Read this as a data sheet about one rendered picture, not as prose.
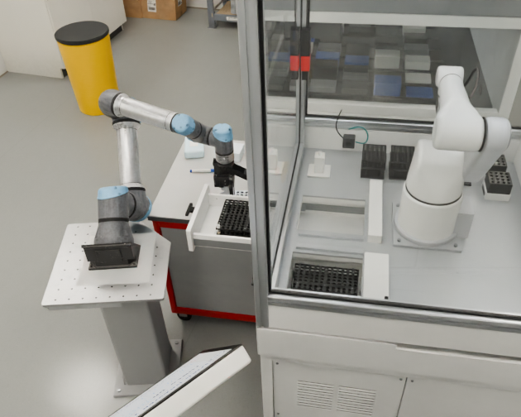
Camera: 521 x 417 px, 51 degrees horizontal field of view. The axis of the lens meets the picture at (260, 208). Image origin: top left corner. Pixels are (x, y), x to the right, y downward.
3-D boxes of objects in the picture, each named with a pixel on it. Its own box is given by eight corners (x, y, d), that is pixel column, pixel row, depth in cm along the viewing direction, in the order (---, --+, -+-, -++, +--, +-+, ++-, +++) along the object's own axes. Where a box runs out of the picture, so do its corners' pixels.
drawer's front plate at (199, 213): (188, 251, 211) (185, 230, 203) (207, 203, 232) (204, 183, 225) (193, 251, 210) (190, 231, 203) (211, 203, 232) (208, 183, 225)
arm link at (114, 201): (91, 219, 210) (90, 184, 212) (112, 222, 223) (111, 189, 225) (117, 216, 206) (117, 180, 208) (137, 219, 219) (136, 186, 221)
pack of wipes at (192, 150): (204, 158, 268) (203, 150, 265) (184, 159, 267) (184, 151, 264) (204, 141, 279) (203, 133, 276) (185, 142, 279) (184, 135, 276)
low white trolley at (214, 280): (171, 325, 286) (146, 215, 236) (201, 242, 332) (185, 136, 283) (281, 338, 277) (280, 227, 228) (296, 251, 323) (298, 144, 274)
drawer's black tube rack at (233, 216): (217, 240, 212) (215, 227, 208) (227, 211, 225) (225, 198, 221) (274, 246, 209) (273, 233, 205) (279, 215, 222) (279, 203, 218)
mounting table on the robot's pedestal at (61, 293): (49, 325, 208) (40, 305, 200) (74, 243, 242) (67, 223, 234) (168, 318, 208) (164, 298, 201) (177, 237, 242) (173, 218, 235)
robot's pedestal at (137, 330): (113, 397, 255) (71, 289, 206) (123, 343, 278) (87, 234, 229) (178, 394, 255) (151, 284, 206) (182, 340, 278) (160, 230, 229)
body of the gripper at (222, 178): (216, 177, 233) (213, 154, 226) (236, 177, 233) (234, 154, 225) (214, 189, 228) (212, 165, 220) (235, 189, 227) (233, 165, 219)
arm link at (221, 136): (217, 119, 217) (236, 124, 214) (219, 143, 224) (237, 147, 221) (207, 129, 211) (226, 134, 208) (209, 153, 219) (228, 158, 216)
